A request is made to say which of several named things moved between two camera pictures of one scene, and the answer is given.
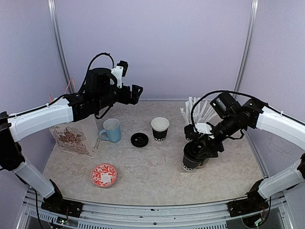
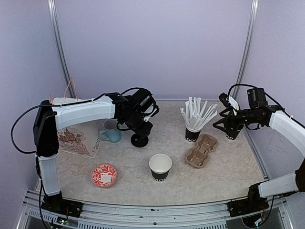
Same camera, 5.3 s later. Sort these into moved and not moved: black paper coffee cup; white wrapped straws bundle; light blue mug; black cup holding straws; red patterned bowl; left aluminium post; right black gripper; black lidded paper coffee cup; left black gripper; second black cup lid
Moved: left black gripper; right black gripper; black lidded paper coffee cup; black paper coffee cup
Not moved: red patterned bowl; black cup holding straws; white wrapped straws bundle; light blue mug; left aluminium post; second black cup lid
